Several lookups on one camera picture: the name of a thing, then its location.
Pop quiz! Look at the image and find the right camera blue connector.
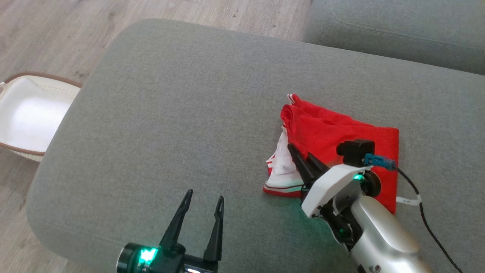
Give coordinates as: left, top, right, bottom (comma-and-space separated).
363, 153, 396, 170

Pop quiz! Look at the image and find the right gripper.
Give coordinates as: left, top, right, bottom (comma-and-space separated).
287, 143, 381, 219

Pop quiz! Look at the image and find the grey sofa seat cushion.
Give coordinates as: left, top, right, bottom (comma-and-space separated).
303, 0, 485, 75

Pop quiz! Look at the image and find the red and white striped jersey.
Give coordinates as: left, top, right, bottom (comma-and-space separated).
263, 93, 400, 215

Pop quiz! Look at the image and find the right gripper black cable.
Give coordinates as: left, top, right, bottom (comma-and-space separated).
394, 167, 465, 273

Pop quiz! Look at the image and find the white laundry basket brown rim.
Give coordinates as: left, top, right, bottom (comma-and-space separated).
0, 71, 83, 163

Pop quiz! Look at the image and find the grey sofa ottoman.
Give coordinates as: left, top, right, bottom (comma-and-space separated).
26, 18, 485, 273

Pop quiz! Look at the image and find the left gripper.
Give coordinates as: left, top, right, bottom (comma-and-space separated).
117, 189, 225, 273

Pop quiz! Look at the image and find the white cable tag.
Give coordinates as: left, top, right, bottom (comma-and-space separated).
396, 195, 422, 206

